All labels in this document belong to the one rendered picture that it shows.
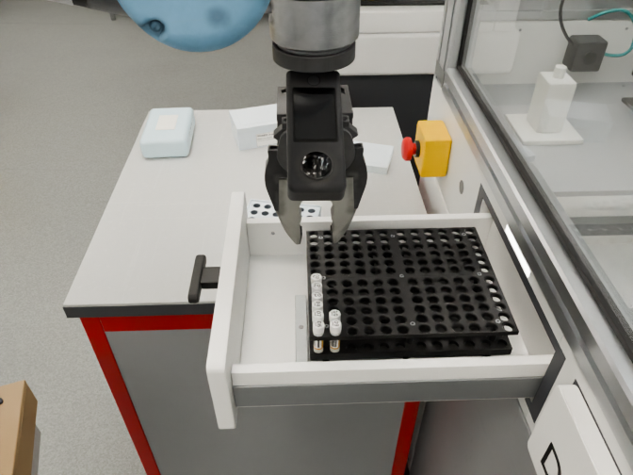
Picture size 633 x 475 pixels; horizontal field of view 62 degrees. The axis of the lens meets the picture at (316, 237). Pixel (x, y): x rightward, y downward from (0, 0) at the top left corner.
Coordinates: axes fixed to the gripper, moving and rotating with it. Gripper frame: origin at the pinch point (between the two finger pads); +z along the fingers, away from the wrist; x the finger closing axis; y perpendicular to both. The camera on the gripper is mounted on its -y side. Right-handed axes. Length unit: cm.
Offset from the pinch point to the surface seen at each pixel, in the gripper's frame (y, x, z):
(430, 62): 81, -31, 14
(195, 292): -1.4, 13.5, 6.2
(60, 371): 56, 75, 97
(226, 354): -11.1, 9.1, 4.9
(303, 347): -4.4, 1.7, 12.7
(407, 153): 32.5, -16.3, 9.8
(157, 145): 52, 30, 18
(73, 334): 71, 76, 97
